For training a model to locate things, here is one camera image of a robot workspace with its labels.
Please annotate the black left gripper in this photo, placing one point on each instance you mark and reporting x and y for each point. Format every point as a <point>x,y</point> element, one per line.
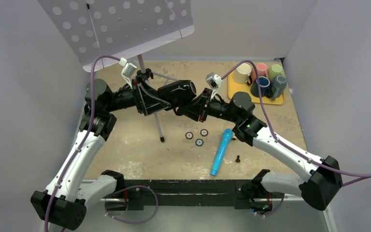
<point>147,102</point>

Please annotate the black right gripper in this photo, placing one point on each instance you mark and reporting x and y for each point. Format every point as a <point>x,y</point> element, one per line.
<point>195,108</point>

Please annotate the cream ceramic mug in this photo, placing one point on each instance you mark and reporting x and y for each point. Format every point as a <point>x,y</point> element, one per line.
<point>242,74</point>

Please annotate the dark blue ceramic mug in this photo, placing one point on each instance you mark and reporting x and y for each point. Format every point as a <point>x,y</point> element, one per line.
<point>260,86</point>

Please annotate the pink ceramic mug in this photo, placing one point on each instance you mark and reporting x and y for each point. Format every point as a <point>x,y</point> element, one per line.
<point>261,70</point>

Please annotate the grey ceramic mug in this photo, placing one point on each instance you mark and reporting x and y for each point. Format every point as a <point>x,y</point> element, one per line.
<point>278,85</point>

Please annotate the light green ceramic mug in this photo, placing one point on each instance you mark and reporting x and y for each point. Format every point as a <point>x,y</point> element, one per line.
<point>275,70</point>

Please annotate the black ceramic mug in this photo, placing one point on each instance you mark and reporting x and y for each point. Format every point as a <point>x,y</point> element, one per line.
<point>177,93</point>

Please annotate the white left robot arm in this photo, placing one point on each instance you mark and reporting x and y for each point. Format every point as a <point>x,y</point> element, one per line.
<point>63,204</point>

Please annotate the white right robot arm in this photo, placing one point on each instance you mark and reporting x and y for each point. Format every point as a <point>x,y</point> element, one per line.
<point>316,179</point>

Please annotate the round token upper right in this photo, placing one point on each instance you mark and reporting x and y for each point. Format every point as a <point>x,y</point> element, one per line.
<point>203,132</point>

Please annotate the round token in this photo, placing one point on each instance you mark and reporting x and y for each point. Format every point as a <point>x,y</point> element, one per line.
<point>189,135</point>
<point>203,132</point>
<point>199,142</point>

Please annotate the round token left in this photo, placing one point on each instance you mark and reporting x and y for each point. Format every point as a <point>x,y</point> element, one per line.
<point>189,135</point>

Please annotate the round token lower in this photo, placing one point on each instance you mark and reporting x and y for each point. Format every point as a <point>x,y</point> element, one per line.
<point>199,142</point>

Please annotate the blue toy microphone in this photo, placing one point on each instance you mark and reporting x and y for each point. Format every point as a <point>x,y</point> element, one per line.
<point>225,140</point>

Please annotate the yellow plastic tray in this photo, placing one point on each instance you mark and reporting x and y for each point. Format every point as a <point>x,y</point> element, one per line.
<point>234,87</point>

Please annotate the white perforated music stand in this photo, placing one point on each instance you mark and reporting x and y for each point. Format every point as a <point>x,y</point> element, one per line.
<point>119,28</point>

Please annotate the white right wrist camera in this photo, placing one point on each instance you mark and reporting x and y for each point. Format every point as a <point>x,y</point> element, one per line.
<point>215,82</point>

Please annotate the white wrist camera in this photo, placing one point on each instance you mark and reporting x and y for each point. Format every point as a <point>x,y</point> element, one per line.
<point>215,82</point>
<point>127,71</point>

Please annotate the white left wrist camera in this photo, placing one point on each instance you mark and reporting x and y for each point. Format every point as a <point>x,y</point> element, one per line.
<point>127,71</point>

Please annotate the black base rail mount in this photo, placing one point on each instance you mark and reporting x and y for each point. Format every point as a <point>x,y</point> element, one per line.
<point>235,193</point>

